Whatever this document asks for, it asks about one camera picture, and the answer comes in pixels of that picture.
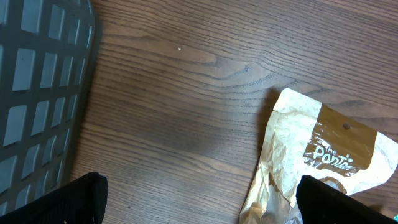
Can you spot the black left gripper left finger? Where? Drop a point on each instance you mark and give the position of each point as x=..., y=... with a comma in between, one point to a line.
x=83, y=201

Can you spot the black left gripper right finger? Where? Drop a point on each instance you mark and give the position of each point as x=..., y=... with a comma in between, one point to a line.
x=321, y=204

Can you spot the brown snack bag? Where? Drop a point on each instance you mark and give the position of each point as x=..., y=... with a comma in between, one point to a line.
x=305, y=137

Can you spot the grey plastic mesh basket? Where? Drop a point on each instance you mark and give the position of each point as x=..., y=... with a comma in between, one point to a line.
x=48, y=53

